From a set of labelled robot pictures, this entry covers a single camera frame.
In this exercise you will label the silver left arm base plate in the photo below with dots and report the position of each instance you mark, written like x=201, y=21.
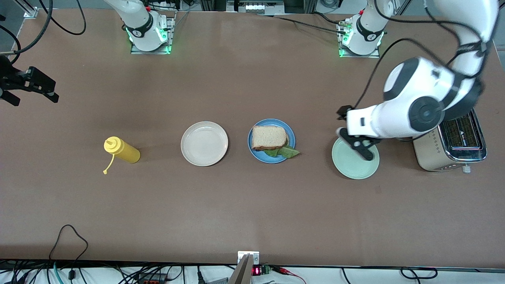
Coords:
x=359, y=56

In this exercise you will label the red clip leads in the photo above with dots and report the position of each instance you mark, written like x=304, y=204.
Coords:
x=288, y=272

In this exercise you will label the green lettuce leaf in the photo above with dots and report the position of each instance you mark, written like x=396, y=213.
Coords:
x=286, y=152

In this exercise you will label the red LED display module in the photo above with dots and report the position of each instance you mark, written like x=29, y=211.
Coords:
x=260, y=270

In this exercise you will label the cream and chrome toaster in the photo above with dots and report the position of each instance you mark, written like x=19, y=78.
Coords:
x=430, y=156

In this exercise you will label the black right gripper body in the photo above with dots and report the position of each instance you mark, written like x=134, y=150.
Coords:
x=8, y=77

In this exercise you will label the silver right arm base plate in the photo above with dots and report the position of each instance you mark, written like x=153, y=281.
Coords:
x=134, y=50

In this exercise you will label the black box with white label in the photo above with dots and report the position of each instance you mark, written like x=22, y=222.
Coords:
x=254, y=6

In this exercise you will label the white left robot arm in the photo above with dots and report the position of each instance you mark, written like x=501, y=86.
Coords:
x=394, y=118

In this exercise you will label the silver table edge bracket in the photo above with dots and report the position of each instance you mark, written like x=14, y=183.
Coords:
x=248, y=257

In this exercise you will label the grey camera mount pole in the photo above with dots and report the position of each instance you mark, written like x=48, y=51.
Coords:
x=241, y=274

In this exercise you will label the pale green plate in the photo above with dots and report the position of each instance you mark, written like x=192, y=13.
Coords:
x=351, y=167

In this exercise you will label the bread slice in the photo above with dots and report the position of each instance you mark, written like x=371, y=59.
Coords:
x=269, y=137

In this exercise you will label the beige plate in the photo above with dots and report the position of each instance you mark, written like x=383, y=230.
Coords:
x=204, y=143

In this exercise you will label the yellow squeeze bottle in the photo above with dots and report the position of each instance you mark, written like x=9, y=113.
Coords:
x=122, y=150

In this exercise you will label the blue plate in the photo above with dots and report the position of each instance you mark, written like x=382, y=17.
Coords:
x=272, y=122

